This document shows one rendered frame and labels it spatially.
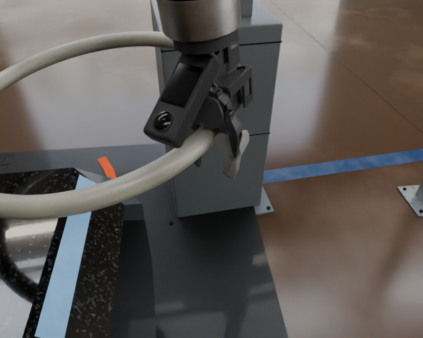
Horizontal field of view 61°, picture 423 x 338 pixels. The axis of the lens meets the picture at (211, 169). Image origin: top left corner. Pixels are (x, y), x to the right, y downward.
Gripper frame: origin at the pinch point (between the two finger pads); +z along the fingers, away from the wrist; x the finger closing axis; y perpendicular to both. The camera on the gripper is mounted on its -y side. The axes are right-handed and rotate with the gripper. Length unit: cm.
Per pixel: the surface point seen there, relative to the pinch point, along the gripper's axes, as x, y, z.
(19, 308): 12.1, -28.3, 5.4
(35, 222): 22.5, -18.0, 5.6
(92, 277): 11.5, -18.9, 11.6
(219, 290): 21, 21, 88
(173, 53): 48, 51, 12
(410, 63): -3, 279, 115
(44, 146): 154, 46, 83
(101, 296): 8.8, -20.2, 13.0
